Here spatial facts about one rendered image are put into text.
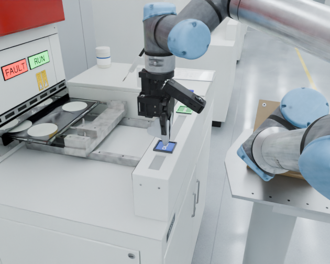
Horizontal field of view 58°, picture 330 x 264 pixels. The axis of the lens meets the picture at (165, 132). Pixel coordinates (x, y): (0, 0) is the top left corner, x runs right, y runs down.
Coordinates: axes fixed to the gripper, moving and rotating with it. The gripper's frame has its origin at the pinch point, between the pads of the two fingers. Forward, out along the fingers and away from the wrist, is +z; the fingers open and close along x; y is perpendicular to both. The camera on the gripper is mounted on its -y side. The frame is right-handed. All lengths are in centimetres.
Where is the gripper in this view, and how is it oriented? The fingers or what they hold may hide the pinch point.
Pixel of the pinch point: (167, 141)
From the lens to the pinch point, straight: 82.4
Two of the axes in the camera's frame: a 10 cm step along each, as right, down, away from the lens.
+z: 0.0, 8.8, 4.8
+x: -2.7, 4.6, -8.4
